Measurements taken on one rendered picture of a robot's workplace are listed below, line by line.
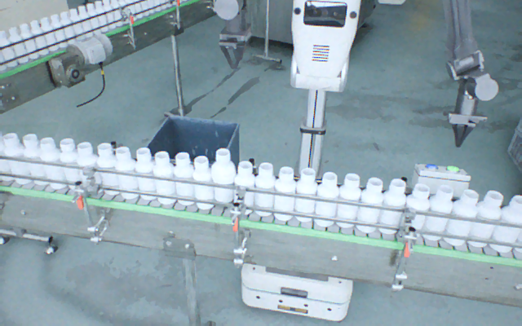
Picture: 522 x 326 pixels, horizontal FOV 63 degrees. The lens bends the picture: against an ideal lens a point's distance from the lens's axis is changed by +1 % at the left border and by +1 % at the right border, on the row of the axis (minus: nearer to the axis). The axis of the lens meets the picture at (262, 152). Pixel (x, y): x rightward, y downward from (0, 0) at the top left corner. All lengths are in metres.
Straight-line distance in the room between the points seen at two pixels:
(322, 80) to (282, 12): 3.36
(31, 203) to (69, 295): 1.04
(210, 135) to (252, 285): 0.74
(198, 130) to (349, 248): 0.89
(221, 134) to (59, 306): 1.23
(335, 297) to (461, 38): 1.28
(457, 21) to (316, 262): 0.76
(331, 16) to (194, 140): 0.79
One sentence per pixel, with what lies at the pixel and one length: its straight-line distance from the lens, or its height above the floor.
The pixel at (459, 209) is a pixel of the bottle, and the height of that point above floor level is 1.12.
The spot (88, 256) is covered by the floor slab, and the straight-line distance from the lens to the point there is 2.63.
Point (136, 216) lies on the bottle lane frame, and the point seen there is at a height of 0.96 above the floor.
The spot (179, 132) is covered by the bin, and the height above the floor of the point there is 0.87.
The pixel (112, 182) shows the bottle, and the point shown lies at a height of 1.05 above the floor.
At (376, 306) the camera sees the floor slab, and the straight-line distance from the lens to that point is 2.35.
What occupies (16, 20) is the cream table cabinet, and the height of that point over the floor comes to 0.45.
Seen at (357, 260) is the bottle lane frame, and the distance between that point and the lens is 1.29.
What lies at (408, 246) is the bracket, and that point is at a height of 1.07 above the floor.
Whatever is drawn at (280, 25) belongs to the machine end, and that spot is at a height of 0.31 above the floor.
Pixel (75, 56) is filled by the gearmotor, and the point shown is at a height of 0.99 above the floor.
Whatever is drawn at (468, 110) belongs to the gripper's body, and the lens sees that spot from 1.32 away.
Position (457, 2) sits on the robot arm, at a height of 1.58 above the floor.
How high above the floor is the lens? 1.86
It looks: 35 degrees down
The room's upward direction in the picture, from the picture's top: 1 degrees clockwise
